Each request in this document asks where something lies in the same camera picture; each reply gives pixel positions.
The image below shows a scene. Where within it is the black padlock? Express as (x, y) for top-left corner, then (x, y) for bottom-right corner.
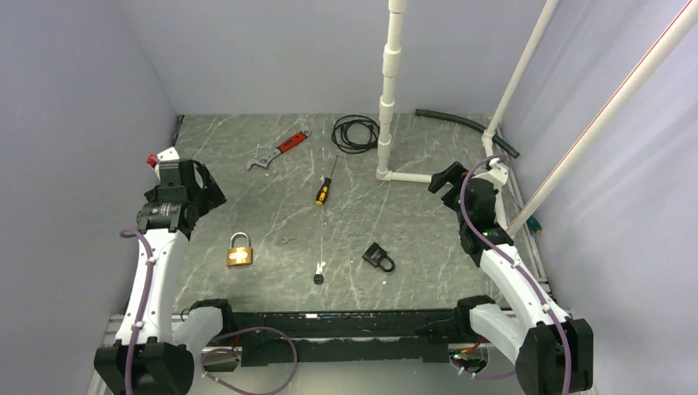
(362, 242), (396, 273)

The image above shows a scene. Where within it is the black-headed key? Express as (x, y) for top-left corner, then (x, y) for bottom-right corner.
(313, 262), (326, 285)

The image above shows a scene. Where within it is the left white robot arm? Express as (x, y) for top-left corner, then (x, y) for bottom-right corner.
(94, 159), (237, 394)

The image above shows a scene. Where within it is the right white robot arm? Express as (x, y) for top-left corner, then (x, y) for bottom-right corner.
(428, 162), (593, 394)

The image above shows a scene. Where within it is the black foam tube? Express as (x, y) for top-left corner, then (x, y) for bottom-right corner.
(415, 108), (521, 160)

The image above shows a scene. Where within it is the brass padlock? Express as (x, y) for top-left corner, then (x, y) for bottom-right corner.
(226, 232), (254, 268)

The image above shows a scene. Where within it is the green orange screwdriver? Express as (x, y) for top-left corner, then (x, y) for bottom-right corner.
(526, 216), (542, 234)

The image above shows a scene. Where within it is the yellow black screwdriver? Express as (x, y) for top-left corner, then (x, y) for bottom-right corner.
(315, 156), (338, 206)

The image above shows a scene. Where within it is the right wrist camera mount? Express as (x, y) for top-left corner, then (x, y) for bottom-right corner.
(476, 158), (510, 190)

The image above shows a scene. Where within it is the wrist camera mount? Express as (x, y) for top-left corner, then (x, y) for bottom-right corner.
(476, 158), (510, 190)
(146, 146), (179, 180)

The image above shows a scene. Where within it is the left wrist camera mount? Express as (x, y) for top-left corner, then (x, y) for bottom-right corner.
(146, 146), (179, 180)

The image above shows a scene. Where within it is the red handled adjustable wrench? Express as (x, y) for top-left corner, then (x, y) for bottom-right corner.
(246, 130), (312, 171)

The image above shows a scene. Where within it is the coiled black cable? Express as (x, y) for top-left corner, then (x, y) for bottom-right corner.
(331, 114), (381, 156)

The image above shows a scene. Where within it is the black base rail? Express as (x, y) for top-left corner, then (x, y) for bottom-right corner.
(205, 309), (486, 367)

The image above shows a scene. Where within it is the white PVC pipe frame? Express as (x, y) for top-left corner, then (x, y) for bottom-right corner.
(375, 0), (698, 245)

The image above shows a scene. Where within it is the purple cable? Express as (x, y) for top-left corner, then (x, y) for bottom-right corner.
(199, 326), (299, 395)

